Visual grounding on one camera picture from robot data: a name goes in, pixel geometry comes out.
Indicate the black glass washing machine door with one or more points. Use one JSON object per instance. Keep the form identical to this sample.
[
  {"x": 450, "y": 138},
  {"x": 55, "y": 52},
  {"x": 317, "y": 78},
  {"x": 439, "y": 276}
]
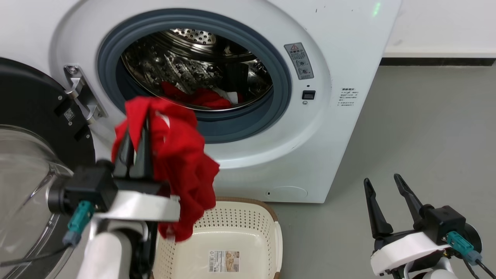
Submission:
[{"x": 31, "y": 100}]

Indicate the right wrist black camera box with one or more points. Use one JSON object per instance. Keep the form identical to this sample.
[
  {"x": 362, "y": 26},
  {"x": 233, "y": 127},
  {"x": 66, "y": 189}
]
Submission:
[{"x": 443, "y": 223}]

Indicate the paper barcode label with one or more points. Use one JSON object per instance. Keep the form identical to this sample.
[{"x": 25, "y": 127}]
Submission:
[{"x": 224, "y": 261}]

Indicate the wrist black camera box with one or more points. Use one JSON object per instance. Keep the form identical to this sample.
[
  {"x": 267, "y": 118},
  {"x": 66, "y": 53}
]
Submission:
[
  {"x": 91, "y": 188},
  {"x": 443, "y": 223}
]

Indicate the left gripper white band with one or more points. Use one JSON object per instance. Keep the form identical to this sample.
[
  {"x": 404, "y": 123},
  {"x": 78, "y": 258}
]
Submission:
[{"x": 143, "y": 205}]

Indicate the stainless steel perforated drum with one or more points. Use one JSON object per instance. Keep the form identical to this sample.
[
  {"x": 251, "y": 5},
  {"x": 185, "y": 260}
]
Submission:
[{"x": 186, "y": 66}]

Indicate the grey rubber door gasket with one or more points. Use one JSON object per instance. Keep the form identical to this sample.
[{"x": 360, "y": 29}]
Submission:
[{"x": 279, "y": 97}]

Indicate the white front-load washing machine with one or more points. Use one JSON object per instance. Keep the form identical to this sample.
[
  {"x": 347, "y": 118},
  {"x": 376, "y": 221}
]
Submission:
[{"x": 348, "y": 38}]

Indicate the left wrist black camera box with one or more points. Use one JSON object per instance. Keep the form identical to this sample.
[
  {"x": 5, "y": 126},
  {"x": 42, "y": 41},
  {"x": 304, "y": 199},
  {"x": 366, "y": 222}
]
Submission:
[{"x": 91, "y": 188}]

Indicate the round white filter cover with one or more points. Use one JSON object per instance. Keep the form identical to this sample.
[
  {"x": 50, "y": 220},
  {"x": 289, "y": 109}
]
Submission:
[{"x": 289, "y": 193}]

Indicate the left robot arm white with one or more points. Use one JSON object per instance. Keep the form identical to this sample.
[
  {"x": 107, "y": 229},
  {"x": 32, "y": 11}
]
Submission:
[{"x": 102, "y": 255}]

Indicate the metal door hinge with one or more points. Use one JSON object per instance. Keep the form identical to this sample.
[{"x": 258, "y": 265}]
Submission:
[{"x": 83, "y": 97}]

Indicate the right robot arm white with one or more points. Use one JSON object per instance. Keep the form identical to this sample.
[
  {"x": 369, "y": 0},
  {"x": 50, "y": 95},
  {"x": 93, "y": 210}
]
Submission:
[{"x": 438, "y": 273}]

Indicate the cream perforated laundry basket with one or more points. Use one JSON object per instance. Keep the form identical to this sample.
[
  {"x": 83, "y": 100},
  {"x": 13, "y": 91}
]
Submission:
[{"x": 232, "y": 217}]

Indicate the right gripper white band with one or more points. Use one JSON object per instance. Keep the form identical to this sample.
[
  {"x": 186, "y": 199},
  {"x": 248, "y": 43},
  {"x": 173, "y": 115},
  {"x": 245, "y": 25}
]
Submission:
[{"x": 403, "y": 250}]

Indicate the red garment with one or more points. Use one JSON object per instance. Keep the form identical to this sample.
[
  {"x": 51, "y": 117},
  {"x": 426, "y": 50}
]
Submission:
[
  {"x": 205, "y": 99},
  {"x": 178, "y": 155}
]

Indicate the grey warning sticker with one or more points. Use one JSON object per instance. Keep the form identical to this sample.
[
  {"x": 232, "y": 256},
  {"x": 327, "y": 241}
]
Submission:
[{"x": 299, "y": 61}]

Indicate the white cloth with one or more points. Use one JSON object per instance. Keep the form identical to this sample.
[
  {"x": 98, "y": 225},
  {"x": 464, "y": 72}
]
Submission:
[{"x": 231, "y": 97}]

